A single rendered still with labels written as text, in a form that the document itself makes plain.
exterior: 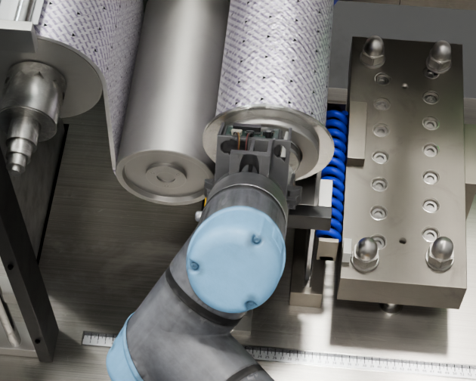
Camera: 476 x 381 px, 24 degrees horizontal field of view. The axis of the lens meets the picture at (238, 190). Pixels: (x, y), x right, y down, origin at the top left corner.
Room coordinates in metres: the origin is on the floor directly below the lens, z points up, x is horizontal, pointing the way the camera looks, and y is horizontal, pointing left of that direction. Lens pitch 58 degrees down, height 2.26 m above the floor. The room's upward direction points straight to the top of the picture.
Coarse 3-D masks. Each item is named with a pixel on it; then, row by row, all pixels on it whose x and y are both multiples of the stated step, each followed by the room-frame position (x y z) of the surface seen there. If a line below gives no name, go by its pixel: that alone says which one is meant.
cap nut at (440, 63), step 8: (432, 48) 1.00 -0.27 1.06; (440, 48) 0.99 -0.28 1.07; (448, 48) 0.99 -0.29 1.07; (432, 56) 0.99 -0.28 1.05; (440, 56) 0.99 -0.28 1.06; (448, 56) 0.99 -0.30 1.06; (432, 64) 0.99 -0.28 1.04; (440, 64) 0.98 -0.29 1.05; (448, 64) 0.99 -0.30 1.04; (440, 72) 0.98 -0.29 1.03
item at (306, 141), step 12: (240, 120) 0.70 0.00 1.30; (252, 120) 0.70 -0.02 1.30; (264, 120) 0.70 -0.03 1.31; (276, 120) 0.70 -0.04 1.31; (288, 120) 0.70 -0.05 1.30; (300, 132) 0.69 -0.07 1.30; (300, 144) 0.69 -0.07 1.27; (312, 144) 0.69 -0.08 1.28; (312, 156) 0.69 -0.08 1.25; (300, 168) 0.69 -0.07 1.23; (312, 168) 0.69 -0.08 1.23
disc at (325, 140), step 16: (224, 112) 0.71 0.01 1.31; (240, 112) 0.70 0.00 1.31; (256, 112) 0.70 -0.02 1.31; (272, 112) 0.70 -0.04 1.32; (288, 112) 0.70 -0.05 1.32; (208, 128) 0.71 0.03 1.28; (320, 128) 0.70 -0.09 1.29; (208, 144) 0.71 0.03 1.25; (320, 144) 0.70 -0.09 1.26; (320, 160) 0.70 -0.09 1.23; (304, 176) 0.70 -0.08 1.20
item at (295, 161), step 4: (292, 144) 0.69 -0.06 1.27; (296, 144) 0.69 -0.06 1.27; (292, 148) 0.68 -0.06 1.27; (296, 148) 0.69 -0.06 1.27; (280, 152) 0.68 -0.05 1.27; (292, 152) 0.68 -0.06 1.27; (296, 152) 0.68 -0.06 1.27; (300, 152) 0.69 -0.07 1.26; (292, 156) 0.68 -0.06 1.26; (296, 156) 0.68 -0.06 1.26; (300, 156) 0.68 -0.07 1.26; (292, 160) 0.68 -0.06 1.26; (296, 160) 0.68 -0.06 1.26; (300, 160) 0.68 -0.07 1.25; (292, 164) 0.68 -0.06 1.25; (296, 164) 0.68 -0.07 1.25; (292, 168) 0.68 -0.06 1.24; (296, 168) 0.68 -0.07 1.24
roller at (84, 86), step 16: (48, 48) 0.73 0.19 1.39; (64, 48) 0.73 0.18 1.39; (0, 64) 0.73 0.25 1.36; (48, 64) 0.73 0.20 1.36; (64, 64) 0.73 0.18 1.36; (80, 64) 0.72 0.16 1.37; (0, 80) 0.73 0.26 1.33; (80, 80) 0.73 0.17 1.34; (96, 80) 0.72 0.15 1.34; (0, 96) 0.73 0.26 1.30; (64, 96) 0.73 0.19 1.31; (80, 96) 0.73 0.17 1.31; (96, 96) 0.72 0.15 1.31; (64, 112) 0.73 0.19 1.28; (80, 112) 0.73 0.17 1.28
